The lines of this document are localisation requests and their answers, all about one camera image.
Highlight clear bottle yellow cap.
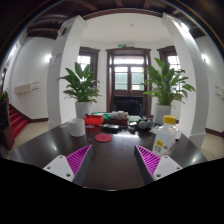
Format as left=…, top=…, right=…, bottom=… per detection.
left=152, top=115, right=177, bottom=156

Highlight white cups on tray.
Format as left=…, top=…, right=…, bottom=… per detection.
left=110, top=111, right=129, bottom=120

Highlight potted green plant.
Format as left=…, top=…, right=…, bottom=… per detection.
left=143, top=58, right=195, bottom=125
left=63, top=62, right=100, bottom=118

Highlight red carpeted staircase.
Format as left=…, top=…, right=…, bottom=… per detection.
left=9, top=105, right=28, bottom=138

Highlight red round coaster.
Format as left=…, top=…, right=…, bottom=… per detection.
left=95, top=133, right=112, bottom=143

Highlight left potted green plant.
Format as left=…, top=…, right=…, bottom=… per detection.
left=63, top=62, right=100, bottom=118

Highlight red plastic box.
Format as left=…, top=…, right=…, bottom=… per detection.
left=84, top=115, right=104, bottom=126

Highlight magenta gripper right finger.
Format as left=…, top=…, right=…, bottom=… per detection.
left=134, top=145, right=182, bottom=184

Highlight wooden double door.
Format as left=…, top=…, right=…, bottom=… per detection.
left=106, top=47, right=151, bottom=117

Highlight green exit sign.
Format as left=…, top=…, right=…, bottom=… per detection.
left=118, top=44, right=127, bottom=48

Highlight white mug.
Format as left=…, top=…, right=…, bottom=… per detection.
left=69, top=118, right=85, bottom=137

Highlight grey round speaker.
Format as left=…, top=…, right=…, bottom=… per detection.
left=138, top=120, right=153, bottom=130

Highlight right potted green plant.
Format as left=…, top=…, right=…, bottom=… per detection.
left=143, top=58, right=195, bottom=125

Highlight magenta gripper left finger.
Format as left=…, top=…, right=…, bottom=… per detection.
left=44, top=145, right=93, bottom=186

